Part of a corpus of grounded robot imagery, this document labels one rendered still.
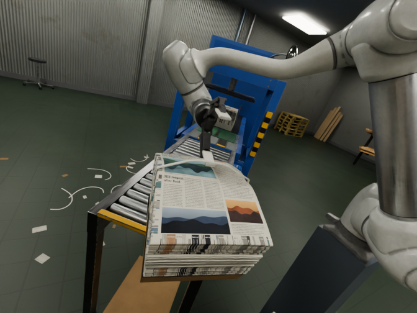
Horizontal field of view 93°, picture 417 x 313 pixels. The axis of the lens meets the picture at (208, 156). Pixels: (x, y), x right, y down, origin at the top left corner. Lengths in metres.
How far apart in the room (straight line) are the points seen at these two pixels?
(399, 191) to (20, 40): 6.55
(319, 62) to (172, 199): 0.60
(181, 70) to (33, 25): 5.79
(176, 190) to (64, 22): 5.99
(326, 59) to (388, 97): 0.22
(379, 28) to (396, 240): 0.53
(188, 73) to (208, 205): 0.45
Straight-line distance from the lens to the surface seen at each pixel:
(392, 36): 0.57
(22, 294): 1.78
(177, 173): 0.55
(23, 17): 6.45
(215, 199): 0.52
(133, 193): 1.09
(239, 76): 1.93
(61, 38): 6.34
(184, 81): 0.75
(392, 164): 0.69
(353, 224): 0.97
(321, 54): 0.76
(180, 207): 0.48
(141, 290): 1.69
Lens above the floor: 1.46
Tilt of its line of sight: 23 degrees down
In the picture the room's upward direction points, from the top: 18 degrees clockwise
